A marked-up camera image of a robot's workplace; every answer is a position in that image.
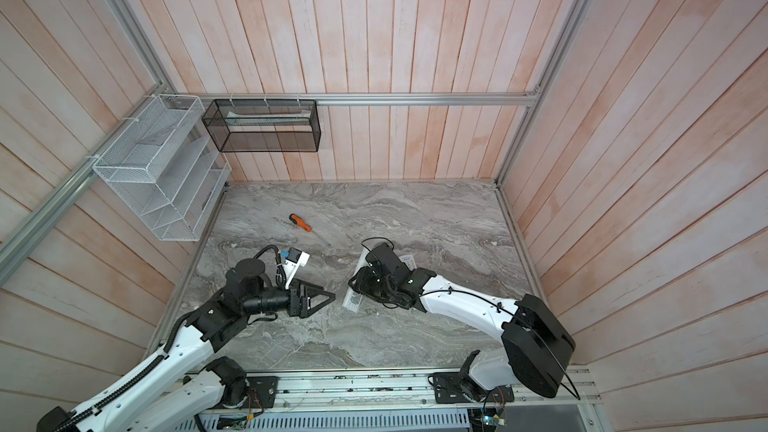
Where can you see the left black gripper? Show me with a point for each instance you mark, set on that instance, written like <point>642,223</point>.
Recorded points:
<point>298,305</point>

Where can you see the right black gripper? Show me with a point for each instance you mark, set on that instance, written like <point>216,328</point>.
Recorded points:
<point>362,282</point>

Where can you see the white remote control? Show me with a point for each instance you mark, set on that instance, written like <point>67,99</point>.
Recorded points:
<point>362,277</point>
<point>409,261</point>

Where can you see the orange handled screwdriver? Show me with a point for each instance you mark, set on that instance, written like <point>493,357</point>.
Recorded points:
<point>299,222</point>

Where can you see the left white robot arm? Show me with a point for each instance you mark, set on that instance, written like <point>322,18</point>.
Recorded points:
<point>183,378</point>

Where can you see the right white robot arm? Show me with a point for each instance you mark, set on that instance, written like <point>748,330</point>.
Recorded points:
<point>535,351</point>

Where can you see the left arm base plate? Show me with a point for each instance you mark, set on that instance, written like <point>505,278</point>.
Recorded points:
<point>255,393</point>

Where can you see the aluminium mounting rail front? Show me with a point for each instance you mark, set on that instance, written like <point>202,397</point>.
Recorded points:
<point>401,388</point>

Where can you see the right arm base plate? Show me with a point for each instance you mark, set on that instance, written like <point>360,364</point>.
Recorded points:
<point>457,387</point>

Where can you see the black wire mesh basket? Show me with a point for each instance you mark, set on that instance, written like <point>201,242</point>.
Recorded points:
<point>263,125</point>

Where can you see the white wire mesh shelf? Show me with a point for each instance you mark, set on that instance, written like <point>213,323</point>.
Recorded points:
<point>169,177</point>

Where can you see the aluminium frame bar back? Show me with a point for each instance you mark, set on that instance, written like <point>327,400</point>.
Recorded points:
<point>386,99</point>

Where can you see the aluminium frame bar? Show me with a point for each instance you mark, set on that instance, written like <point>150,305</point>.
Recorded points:
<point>386,99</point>
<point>39,223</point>

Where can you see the aluminium frame bar left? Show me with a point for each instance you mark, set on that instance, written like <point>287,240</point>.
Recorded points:
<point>39,223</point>

